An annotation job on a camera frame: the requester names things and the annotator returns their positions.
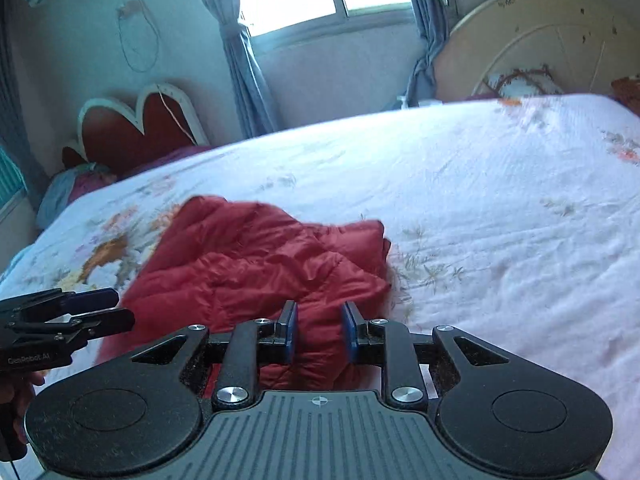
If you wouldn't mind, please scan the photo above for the white floral bed sheet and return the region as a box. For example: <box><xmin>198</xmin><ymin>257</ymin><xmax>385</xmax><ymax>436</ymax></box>
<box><xmin>1</xmin><ymin>94</ymin><xmax>639</xmax><ymax>479</ymax></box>

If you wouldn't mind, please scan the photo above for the left blue curtain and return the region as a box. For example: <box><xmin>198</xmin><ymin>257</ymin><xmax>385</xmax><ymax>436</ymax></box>
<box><xmin>201</xmin><ymin>0</ymin><xmax>280</xmax><ymax>139</ymax></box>

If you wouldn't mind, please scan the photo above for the blue curtain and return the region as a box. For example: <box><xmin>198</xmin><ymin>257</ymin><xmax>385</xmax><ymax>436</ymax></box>
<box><xmin>404</xmin><ymin>0</ymin><xmax>449</xmax><ymax>107</ymax></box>
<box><xmin>201</xmin><ymin>0</ymin><xmax>280</xmax><ymax>139</ymax></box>

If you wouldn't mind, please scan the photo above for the white red embroidered pillow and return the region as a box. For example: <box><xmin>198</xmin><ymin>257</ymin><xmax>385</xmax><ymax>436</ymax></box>
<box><xmin>472</xmin><ymin>64</ymin><xmax>565</xmax><ymax>100</ymax></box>

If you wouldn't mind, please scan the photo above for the left hand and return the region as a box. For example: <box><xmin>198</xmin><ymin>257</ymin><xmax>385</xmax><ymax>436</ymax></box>
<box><xmin>0</xmin><ymin>372</ymin><xmax>46</xmax><ymax>462</ymax></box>

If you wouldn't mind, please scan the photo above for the blue bundled cloth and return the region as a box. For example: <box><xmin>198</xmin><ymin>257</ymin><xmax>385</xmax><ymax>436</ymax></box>
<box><xmin>36</xmin><ymin>162</ymin><xmax>117</xmax><ymax>231</ymax></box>

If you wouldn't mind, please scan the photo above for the red quilted puffer jacket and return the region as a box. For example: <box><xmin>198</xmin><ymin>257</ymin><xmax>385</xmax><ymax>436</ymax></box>
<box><xmin>96</xmin><ymin>196</ymin><xmax>390</xmax><ymax>390</ymax></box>

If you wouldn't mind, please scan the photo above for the white hanging cable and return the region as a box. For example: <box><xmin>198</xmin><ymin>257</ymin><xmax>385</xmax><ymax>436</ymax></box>
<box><xmin>116</xmin><ymin>0</ymin><xmax>196</xmax><ymax>146</ymax></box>

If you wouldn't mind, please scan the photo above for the right blue curtain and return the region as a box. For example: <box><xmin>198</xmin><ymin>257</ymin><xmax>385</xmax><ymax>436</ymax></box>
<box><xmin>404</xmin><ymin>0</ymin><xmax>449</xmax><ymax>107</ymax></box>

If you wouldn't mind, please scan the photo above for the beige round headboard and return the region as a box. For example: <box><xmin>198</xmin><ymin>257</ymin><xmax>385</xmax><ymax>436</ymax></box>
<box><xmin>434</xmin><ymin>0</ymin><xmax>639</xmax><ymax>102</ymax></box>

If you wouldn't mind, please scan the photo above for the red heart-shaped headboard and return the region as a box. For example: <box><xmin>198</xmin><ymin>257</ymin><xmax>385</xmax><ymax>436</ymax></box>
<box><xmin>61</xmin><ymin>82</ymin><xmax>209</xmax><ymax>177</ymax></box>

